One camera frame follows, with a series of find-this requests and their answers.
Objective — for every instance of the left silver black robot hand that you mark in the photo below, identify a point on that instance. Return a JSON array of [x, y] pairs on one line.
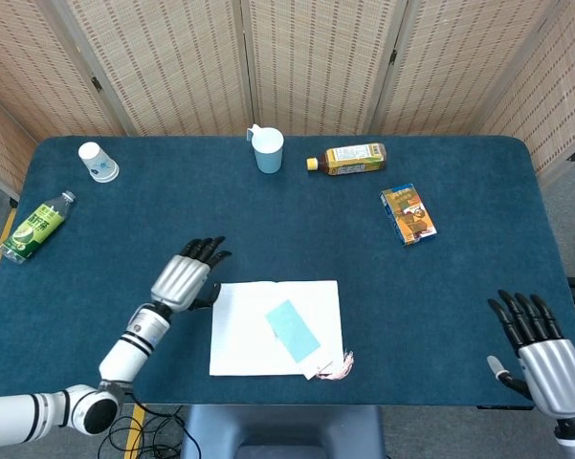
[[179, 282]]

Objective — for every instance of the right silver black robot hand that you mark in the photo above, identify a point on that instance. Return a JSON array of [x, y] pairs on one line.
[[550, 378]]

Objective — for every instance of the white notebook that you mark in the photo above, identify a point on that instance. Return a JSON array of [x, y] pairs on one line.
[[239, 334]]

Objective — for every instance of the light blue tasselled bookmark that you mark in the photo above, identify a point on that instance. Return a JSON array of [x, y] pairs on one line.
[[294, 330]]

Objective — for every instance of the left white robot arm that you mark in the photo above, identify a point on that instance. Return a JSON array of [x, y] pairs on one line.
[[129, 349]]

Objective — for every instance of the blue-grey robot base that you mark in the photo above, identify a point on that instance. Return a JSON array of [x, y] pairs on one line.
[[282, 430]]

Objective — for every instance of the teal blue table cloth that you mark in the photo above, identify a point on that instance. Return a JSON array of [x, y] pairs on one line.
[[292, 225]]

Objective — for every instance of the white flower-print paper cup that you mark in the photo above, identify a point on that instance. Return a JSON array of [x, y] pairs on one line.
[[98, 162]]

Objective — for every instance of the green-label clear bottle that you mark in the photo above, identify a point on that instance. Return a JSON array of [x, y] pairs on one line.
[[33, 227]]

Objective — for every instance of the light blue plastic mug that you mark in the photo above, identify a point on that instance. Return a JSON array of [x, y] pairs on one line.
[[269, 153]]

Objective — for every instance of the yellow-label tea bottle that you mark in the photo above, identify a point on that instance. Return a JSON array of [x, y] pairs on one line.
[[354, 160]]

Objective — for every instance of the blue and orange snack box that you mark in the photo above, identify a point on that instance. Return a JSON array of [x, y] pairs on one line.
[[409, 215]]

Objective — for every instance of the woven bamboo screen panel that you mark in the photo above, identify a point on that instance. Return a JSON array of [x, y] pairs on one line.
[[320, 62], [33, 67], [459, 62], [0, 148], [559, 86], [172, 62]]

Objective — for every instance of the black under-table bracket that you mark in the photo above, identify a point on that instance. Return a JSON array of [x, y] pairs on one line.
[[504, 408]]

